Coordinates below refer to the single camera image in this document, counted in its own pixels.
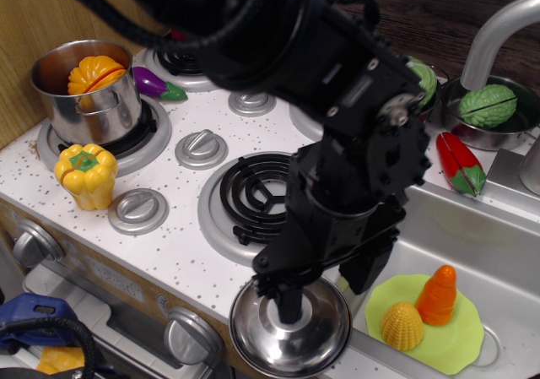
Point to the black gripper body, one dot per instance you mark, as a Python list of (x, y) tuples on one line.
[(329, 217)]

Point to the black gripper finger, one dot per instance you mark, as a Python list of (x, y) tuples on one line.
[(362, 270), (289, 303)]

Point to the shiny steel pot lid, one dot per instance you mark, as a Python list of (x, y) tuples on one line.
[(302, 349)]

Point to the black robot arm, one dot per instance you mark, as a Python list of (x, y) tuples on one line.
[(323, 56)]

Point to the yellow toy corn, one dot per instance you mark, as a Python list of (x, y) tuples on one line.
[(401, 326)]

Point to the front right black burner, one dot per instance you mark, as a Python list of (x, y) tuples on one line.
[(241, 206)]

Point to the black burner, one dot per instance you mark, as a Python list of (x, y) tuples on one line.
[(140, 147), (241, 206), (305, 124), (190, 83)]

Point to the orange toy carrot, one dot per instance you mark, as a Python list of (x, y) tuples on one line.
[(436, 301)]

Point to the back right black burner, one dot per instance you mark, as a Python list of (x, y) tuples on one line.
[(305, 124)]

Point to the right oven front knob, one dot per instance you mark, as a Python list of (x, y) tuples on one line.
[(190, 340)]

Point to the oven knob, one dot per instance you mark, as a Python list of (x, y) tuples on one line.
[(35, 245), (190, 340)]

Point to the lime green plate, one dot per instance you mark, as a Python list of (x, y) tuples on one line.
[(448, 349)]

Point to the red toy chili pepper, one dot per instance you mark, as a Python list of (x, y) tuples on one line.
[(460, 166)]

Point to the silver stovetop knob upper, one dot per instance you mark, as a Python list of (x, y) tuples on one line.
[(251, 104)]

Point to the silver stovetop knob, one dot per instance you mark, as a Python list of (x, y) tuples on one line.
[(138, 212), (251, 104), (201, 150)]

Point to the shallow steel pan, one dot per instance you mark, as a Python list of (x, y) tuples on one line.
[(442, 78)]

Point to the silver stovetop knob middle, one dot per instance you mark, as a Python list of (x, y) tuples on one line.
[(201, 150)]

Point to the green toy cabbage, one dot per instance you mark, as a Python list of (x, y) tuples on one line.
[(428, 79)]

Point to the silver stovetop knob front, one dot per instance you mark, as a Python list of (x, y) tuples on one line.
[(138, 212)]

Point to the green bumpy toy gourd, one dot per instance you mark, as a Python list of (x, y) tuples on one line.
[(488, 107)]

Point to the front left black burner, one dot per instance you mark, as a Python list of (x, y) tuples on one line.
[(140, 147)]

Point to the back left black burner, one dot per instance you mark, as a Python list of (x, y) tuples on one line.
[(190, 83)]

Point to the steel bowl by faucet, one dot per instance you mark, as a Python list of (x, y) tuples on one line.
[(509, 135)]

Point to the purple toy eggplant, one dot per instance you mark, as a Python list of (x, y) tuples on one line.
[(151, 85)]

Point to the yellow toy bell pepper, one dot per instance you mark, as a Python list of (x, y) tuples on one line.
[(88, 173)]

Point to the tall steel pot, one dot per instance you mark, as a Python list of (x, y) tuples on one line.
[(103, 116)]

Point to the yellow object bottom left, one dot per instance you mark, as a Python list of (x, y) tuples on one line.
[(55, 359)]

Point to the left oven front knob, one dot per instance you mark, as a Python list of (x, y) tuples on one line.
[(35, 245)]

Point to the blue clamp tool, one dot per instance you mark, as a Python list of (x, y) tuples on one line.
[(31, 306)]

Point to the orange toy pumpkin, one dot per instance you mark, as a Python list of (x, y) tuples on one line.
[(94, 73)]

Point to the silver faucet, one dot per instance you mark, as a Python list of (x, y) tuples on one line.
[(484, 49)]

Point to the silver oven door handle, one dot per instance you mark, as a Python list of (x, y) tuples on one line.
[(121, 351)]

